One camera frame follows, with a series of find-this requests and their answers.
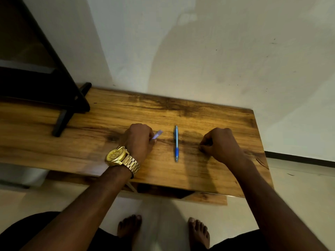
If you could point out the person's right hand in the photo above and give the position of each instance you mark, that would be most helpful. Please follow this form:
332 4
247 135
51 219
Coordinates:
222 145

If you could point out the person's left hand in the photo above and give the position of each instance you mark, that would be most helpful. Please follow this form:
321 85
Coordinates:
137 142

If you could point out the person's left fingers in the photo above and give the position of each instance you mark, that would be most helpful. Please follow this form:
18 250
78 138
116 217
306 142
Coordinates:
152 137

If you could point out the person's right fingers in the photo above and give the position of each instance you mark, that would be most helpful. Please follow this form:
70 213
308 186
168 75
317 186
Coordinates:
204 145

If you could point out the clear pen cap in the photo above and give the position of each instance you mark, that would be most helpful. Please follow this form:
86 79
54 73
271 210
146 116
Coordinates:
157 134

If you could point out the person's left forearm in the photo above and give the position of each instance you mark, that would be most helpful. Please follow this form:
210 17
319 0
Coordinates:
78 209

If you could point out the person's right forearm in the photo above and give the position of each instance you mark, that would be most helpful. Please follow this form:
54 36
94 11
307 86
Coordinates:
272 206

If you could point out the wooden table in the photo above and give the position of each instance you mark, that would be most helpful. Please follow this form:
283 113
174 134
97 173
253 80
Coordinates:
136 143

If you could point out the blue ballpoint pen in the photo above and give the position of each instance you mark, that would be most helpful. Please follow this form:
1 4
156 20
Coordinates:
176 143

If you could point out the gold wristwatch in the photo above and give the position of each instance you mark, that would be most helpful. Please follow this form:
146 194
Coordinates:
119 157

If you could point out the black television stand foot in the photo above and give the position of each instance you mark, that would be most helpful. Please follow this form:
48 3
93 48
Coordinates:
69 109

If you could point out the person's right foot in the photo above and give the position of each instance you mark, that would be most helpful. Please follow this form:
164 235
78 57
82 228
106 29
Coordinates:
199 232

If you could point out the person's foot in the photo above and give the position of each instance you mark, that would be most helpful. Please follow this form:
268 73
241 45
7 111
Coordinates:
199 232
128 227

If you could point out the person's left foot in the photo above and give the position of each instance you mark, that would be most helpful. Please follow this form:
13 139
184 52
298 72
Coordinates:
128 227

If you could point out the black television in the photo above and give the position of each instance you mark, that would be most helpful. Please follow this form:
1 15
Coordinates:
34 52

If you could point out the person's black shorts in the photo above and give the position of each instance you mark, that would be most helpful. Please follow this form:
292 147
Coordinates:
26 230

